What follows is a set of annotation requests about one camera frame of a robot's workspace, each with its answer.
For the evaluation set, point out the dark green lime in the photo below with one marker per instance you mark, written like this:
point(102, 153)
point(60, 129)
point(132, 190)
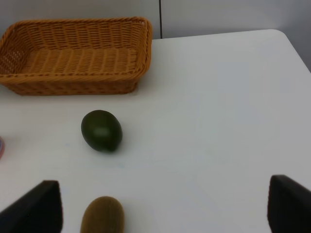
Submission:
point(102, 131)

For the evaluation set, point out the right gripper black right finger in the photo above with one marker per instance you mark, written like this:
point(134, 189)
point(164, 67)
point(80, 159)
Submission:
point(289, 206)

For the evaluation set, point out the pink bottle white cap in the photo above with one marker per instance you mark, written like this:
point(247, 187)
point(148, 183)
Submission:
point(2, 147)

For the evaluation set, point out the brown kiwi fruit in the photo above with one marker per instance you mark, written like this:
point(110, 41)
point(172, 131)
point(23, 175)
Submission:
point(103, 215)

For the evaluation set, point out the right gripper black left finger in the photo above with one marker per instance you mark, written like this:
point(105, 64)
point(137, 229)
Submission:
point(39, 211)

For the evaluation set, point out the orange wicker basket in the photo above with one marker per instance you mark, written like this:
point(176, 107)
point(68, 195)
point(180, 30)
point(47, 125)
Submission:
point(105, 56)

